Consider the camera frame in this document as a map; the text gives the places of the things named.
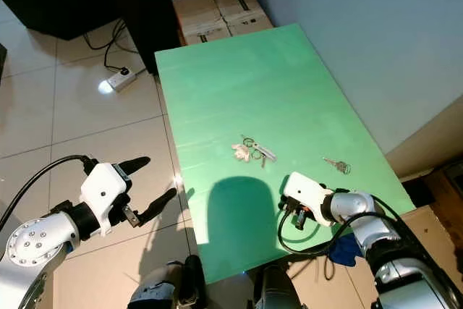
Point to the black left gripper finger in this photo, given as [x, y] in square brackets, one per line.
[134, 165]
[159, 205]

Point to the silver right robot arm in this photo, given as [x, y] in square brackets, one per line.
[354, 208]

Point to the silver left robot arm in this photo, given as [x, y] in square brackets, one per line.
[36, 240]

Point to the blue cloth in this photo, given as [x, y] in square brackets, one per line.
[343, 248]

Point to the single silver key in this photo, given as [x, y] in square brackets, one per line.
[341, 167]

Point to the robot left leg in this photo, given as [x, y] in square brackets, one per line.
[173, 284]

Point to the key bunch with white charm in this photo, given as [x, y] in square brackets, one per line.
[240, 152]

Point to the white power strip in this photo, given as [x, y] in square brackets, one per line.
[121, 79]

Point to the green table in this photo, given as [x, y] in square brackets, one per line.
[260, 92]

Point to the black cabinet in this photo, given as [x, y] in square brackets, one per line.
[137, 19]

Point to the dark brown storage box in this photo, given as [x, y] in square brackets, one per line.
[441, 197]

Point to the black speaker box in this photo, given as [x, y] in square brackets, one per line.
[58, 5]

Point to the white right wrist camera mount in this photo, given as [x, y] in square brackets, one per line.
[307, 193]

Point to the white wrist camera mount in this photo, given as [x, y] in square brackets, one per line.
[105, 189]
[307, 193]

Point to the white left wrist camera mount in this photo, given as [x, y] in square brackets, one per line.
[105, 189]

